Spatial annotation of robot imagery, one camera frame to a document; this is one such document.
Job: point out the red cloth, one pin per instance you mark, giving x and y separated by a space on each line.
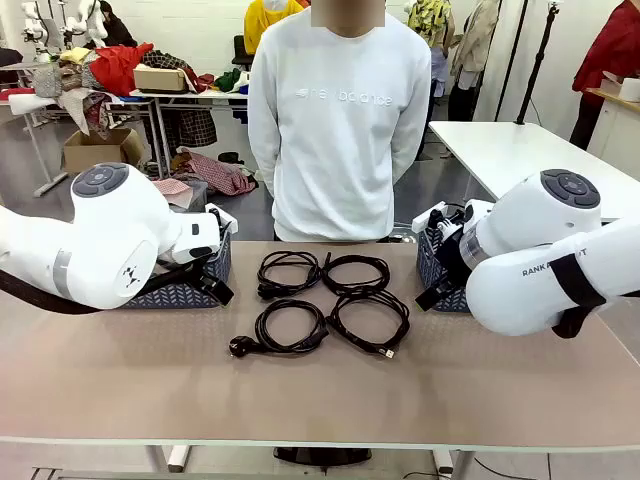
117 67

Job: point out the black light stand pole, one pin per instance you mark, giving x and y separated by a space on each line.
510 55

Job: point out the black tripod stand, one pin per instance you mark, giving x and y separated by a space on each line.
537 60

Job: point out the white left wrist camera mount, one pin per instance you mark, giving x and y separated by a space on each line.
222 215

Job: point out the closed cardboard box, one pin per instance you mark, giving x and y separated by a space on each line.
157 79

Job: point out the open cardboard box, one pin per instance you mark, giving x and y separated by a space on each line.
95 147

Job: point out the person in black clothes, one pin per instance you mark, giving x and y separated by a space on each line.
117 25

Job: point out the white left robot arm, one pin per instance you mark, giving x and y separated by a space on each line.
115 225

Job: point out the person in white sweatshirt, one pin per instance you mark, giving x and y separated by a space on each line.
340 125

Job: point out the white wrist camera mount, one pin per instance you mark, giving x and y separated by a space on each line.
435 217
222 215

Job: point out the beige coat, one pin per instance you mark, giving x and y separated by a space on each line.
475 40

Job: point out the white background table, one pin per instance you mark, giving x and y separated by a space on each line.
500 150

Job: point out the black round base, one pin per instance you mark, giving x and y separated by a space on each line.
322 454

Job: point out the cabinet with wooden top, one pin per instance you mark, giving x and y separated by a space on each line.
615 125

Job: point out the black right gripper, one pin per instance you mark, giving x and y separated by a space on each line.
442 270

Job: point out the black chair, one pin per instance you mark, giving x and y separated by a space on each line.
242 50

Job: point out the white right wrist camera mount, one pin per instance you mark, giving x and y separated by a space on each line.
435 217

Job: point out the yellow garment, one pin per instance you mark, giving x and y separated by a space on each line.
260 20

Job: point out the green cloth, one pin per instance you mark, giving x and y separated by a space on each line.
230 80

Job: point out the plaid cloth pile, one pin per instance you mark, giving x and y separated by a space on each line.
220 172

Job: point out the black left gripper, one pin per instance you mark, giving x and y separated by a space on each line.
216 290

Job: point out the person in red jacket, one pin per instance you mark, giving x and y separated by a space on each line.
610 55

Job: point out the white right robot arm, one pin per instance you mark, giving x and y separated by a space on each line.
525 270

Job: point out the yellow floral shirt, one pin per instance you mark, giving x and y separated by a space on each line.
430 17

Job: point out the white ironing board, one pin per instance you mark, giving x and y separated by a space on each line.
30 102

